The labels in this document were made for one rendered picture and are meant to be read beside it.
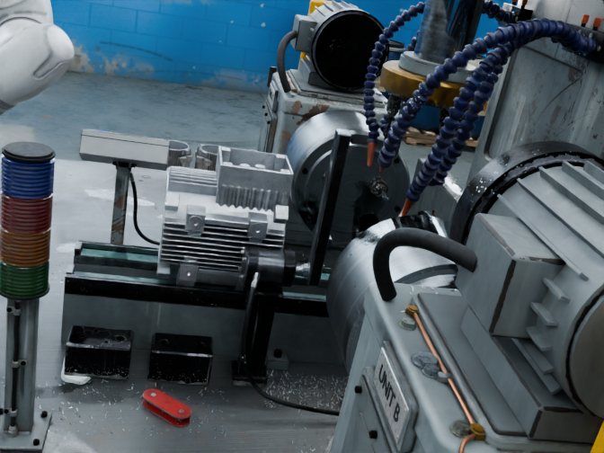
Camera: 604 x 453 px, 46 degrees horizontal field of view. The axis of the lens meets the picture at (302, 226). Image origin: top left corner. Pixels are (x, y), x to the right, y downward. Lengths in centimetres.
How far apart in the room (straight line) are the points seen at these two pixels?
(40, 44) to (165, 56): 541
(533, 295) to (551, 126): 68
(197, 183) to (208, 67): 566
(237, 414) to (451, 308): 49
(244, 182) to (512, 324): 66
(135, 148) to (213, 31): 535
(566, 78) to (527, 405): 72
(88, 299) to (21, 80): 42
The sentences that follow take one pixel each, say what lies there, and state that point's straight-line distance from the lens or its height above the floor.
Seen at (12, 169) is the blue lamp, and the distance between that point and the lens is 90.
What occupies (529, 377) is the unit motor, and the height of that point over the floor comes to 121.
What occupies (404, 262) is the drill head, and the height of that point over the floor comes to 115.
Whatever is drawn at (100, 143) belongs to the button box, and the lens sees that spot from 146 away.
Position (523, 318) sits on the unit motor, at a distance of 61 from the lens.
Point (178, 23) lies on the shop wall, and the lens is 672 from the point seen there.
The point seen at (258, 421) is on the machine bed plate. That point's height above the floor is 80.
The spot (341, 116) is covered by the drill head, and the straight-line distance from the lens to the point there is 156.
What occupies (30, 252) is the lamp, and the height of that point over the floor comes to 110.
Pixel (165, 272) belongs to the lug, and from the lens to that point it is 121.
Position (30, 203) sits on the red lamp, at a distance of 91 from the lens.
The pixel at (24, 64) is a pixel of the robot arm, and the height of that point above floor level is 121.
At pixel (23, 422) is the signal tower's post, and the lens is 110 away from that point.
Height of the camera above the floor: 152
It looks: 22 degrees down
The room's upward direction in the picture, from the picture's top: 11 degrees clockwise
